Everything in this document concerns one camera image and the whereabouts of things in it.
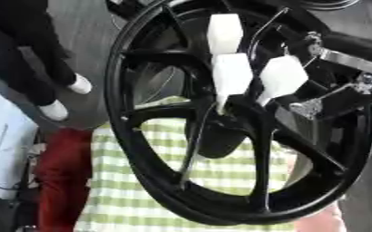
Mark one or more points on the black round tyre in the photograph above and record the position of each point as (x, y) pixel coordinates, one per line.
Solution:
(329, 3)

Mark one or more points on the black spoked wheel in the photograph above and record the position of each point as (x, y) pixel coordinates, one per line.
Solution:
(141, 169)

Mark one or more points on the white pin with thin stem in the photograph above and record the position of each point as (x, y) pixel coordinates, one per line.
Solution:
(225, 33)
(282, 75)
(231, 74)

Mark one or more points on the person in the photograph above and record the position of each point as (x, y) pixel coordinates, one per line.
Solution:
(20, 45)

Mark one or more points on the white board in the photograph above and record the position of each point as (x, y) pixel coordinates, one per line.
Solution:
(4, 145)

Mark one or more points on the black round hub stand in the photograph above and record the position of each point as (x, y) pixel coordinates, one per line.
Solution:
(218, 142)

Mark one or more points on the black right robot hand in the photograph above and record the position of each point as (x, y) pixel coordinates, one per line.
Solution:
(348, 102)

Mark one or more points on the red cloth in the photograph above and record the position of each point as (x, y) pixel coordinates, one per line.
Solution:
(62, 181)

